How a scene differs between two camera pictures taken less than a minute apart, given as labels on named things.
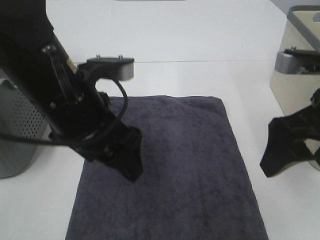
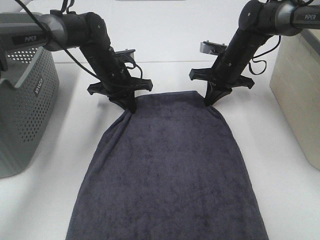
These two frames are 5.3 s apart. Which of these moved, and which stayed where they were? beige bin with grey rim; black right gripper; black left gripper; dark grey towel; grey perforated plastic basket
Moved: black right gripper; black left gripper
Stayed: dark grey towel; beige bin with grey rim; grey perforated plastic basket
